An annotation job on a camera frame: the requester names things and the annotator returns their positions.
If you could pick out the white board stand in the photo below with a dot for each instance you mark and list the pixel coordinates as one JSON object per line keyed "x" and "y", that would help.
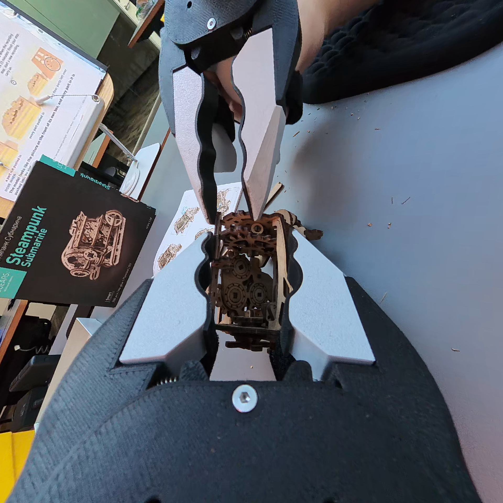
{"x": 145, "y": 165}

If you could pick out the black electronic device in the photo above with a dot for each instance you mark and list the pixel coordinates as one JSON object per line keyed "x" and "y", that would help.
{"x": 35, "y": 373}

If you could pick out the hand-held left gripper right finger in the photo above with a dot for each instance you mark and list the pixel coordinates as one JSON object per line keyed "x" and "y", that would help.
{"x": 330, "y": 314}

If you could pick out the white cardboard box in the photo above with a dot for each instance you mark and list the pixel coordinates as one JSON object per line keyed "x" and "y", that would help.
{"x": 78, "y": 338}

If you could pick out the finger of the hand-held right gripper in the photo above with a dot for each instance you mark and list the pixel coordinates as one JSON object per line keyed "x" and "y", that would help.
{"x": 259, "y": 118}
{"x": 188, "y": 118}

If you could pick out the thin wooden stick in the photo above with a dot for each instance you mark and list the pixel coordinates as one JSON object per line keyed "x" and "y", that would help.
{"x": 274, "y": 194}

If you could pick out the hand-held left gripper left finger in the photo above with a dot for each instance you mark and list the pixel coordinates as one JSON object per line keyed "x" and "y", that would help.
{"x": 165, "y": 314}

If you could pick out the black textured wrist rest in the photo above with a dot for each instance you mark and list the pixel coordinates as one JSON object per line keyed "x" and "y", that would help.
{"x": 412, "y": 43}

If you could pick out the wooden workbench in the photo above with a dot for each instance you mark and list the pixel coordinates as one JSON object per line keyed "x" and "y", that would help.
{"x": 147, "y": 23}

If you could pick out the white instruction booklet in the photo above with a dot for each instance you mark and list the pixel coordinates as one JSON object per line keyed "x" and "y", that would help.
{"x": 184, "y": 224}

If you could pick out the person's right hand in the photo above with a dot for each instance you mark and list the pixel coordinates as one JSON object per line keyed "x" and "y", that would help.
{"x": 312, "y": 35}

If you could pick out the wooden mechanical model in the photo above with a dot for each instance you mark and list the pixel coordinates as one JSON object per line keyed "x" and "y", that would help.
{"x": 247, "y": 275}

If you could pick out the instruction sheet board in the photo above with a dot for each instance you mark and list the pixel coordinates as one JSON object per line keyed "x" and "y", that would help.
{"x": 39, "y": 98}

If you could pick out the black model kit box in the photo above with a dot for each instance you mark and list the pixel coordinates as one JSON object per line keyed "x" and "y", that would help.
{"x": 47, "y": 243}

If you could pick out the person's right forearm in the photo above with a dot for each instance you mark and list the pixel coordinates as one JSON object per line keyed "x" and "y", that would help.
{"x": 349, "y": 15}

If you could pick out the yellow stacked plastic bins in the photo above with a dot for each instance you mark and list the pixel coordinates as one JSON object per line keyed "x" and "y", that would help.
{"x": 15, "y": 463}

